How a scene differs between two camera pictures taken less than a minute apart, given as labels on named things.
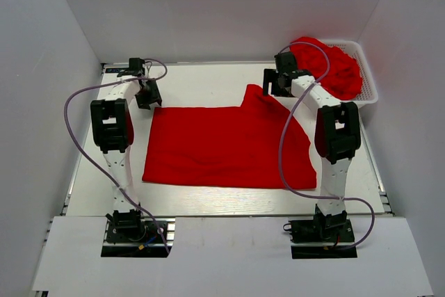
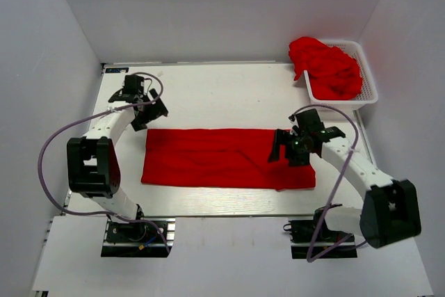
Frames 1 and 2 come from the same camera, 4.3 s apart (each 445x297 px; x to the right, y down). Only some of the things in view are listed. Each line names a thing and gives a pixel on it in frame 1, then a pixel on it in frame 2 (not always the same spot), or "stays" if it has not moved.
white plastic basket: (368, 93) stays
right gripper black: (270, 76) -> (281, 138)
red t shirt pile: (343, 79) stays
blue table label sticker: (112, 70) stays
